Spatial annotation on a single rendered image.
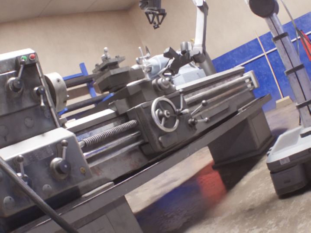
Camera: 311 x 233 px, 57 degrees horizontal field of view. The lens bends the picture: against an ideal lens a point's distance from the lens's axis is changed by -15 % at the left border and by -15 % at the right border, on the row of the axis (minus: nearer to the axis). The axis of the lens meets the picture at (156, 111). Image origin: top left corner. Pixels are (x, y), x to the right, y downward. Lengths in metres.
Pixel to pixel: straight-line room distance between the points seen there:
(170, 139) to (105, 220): 0.64
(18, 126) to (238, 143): 2.19
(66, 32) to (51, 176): 5.11
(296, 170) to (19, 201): 1.35
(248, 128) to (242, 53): 3.29
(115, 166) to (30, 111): 0.59
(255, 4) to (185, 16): 5.05
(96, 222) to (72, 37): 5.10
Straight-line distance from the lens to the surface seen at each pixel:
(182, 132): 2.03
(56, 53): 6.01
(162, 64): 2.64
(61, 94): 1.92
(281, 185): 1.74
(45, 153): 1.44
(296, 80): 1.79
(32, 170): 1.40
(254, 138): 3.07
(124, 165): 1.88
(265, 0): 1.78
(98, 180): 1.76
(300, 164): 1.71
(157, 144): 1.86
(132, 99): 1.96
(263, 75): 6.08
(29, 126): 1.59
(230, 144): 3.19
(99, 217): 1.65
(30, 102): 1.62
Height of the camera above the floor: 0.68
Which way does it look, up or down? 2 degrees up
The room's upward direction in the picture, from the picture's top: 23 degrees counter-clockwise
